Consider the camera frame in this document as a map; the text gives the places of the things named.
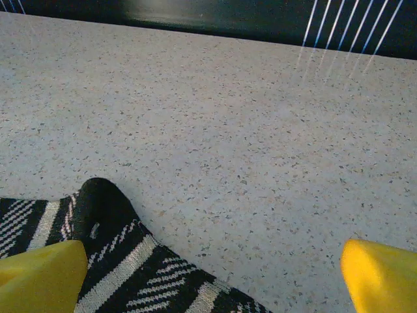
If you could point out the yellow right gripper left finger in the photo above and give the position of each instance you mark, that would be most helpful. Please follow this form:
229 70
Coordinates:
39 280

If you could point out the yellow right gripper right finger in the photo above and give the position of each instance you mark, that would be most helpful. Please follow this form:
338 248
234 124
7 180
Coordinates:
381 280

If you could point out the black white patterned sock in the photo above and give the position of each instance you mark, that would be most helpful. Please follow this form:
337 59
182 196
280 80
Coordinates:
130 261

